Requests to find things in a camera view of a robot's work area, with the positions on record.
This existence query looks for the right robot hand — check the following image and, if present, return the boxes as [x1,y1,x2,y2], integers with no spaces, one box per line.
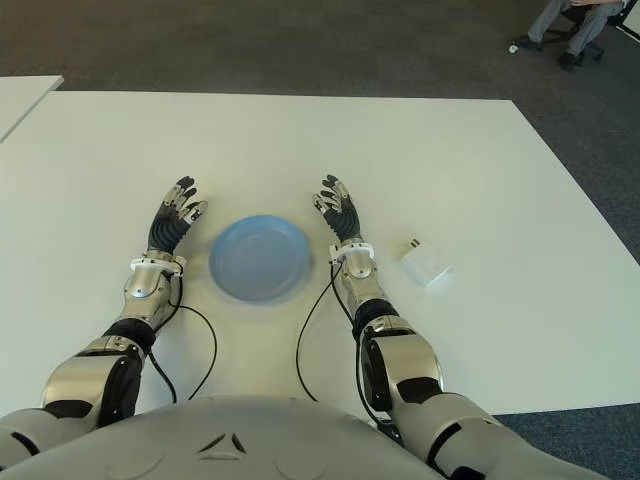
[311,173,365,246]

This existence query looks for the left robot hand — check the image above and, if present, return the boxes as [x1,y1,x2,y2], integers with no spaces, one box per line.
[146,174,209,254]

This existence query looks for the white charger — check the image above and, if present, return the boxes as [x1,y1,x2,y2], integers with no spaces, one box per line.
[397,237,454,290]

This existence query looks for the blue plate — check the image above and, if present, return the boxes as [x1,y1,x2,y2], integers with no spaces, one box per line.
[207,214,315,304]

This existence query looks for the white side table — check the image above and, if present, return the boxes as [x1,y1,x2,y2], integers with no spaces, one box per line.
[0,75,65,144]

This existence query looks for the grey robot torso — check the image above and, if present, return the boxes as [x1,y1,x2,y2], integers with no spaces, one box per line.
[0,394,446,480]

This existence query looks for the black office chair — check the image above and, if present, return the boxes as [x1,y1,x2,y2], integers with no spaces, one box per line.
[542,0,640,61]

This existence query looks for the seated person grey trousers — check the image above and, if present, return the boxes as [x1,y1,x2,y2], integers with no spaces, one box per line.
[524,0,624,70]

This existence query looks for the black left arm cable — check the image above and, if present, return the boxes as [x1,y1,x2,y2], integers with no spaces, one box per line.
[147,269,219,405]

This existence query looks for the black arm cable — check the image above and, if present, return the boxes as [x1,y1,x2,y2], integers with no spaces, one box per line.
[295,259,361,404]
[147,269,219,405]

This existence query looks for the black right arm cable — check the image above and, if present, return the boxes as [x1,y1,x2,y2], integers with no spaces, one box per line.
[295,259,361,404]

